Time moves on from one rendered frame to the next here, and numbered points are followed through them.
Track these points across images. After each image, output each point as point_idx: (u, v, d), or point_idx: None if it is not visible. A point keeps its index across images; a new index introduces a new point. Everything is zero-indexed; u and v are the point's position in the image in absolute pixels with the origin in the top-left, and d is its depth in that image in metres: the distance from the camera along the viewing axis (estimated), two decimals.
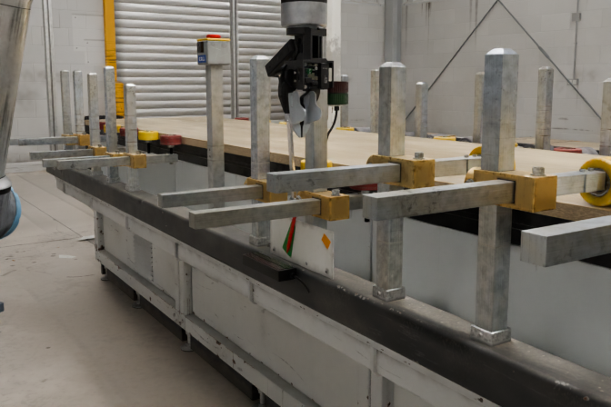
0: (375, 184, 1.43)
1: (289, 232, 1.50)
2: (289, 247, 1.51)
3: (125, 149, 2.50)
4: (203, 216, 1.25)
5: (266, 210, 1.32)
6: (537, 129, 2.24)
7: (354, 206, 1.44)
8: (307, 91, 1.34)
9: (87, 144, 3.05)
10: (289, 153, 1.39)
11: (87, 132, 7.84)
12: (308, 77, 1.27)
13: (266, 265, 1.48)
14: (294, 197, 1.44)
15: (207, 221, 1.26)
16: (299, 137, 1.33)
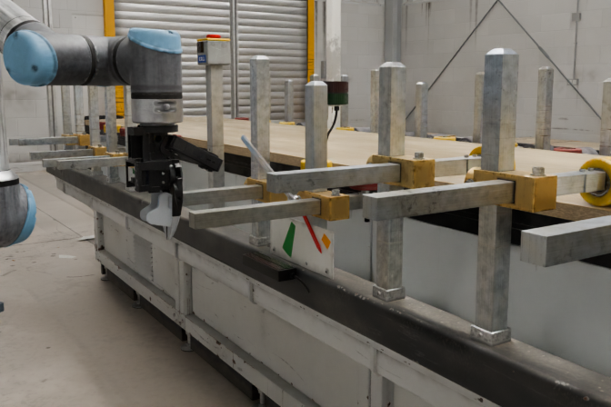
0: (375, 184, 1.43)
1: (310, 233, 1.42)
2: (318, 244, 1.40)
3: (125, 149, 2.50)
4: (203, 216, 1.25)
5: (266, 210, 1.32)
6: (537, 129, 2.24)
7: (354, 206, 1.44)
8: (174, 192, 1.21)
9: (87, 144, 3.05)
10: (260, 162, 1.50)
11: (87, 132, 7.84)
12: None
13: (266, 265, 1.48)
14: (290, 195, 1.46)
15: (207, 221, 1.26)
16: (166, 239, 1.24)
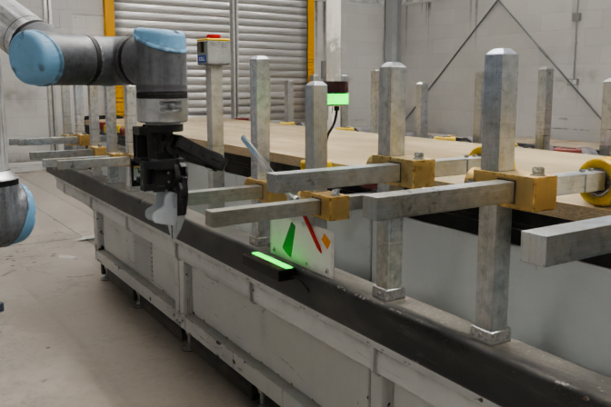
0: None
1: (310, 233, 1.42)
2: (318, 244, 1.40)
3: (125, 149, 2.50)
4: (219, 214, 1.27)
5: (281, 208, 1.34)
6: (537, 129, 2.24)
7: None
8: (178, 191, 1.21)
9: (87, 144, 3.05)
10: (260, 162, 1.50)
11: (87, 132, 7.84)
12: None
13: (266, 265, 1.48)
14: (290, 195, 1.46)
15: (224, 219, 1.27)
16: (171, 238, 1.24)
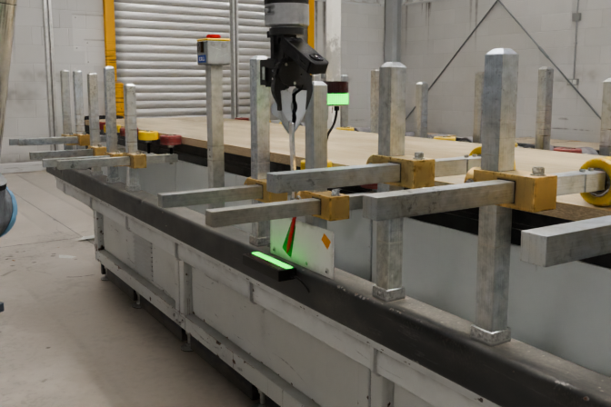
0: None
1: (289, 232, 1.50)
2: (289, 247, 1.51)
3: (125, 149, 2.50)
4: (219, 214, 1.27)
5: (281, 208, 1.34)
6: (537, 129, 2.24)
7: None
8: (284, 88, 1.34)
9: (87, 144, 3.05)
10: (290, 153, 1.39)
11: (87, 132, 7.84)
12: None
13: (266, 265, 1.48)
14: (295, 197, 1.44)
15: (224, 219, 1.27)
16: None
